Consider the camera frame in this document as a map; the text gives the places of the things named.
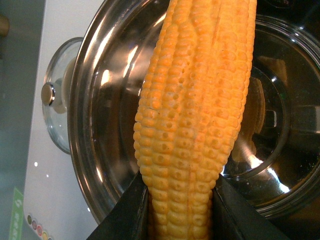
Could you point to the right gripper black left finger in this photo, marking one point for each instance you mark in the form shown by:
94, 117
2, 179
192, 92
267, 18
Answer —
128, 220

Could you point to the green sticker strip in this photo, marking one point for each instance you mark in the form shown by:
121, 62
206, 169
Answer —
17, 216

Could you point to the yellow corn cob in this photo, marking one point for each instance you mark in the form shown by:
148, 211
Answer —
190, 111

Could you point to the glass pot lid with knob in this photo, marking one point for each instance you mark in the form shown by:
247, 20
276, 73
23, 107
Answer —
55, 92

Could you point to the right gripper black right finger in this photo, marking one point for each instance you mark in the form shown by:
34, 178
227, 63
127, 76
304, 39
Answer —
233, 218

